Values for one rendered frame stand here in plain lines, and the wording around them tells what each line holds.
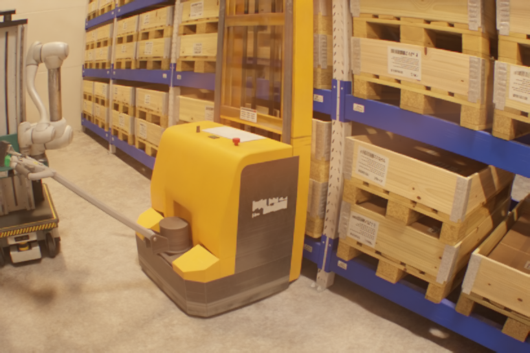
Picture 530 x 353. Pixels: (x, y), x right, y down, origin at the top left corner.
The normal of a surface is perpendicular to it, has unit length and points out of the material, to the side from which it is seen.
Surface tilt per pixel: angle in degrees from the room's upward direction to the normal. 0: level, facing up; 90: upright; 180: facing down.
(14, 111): 90
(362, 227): 90
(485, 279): 90
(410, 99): 90
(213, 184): 74
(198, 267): 22
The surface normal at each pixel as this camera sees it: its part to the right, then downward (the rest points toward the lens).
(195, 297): -0.13, 0.31
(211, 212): -0.75, -0.10
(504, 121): -0.80, 0.17
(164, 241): 0.62, 0.27
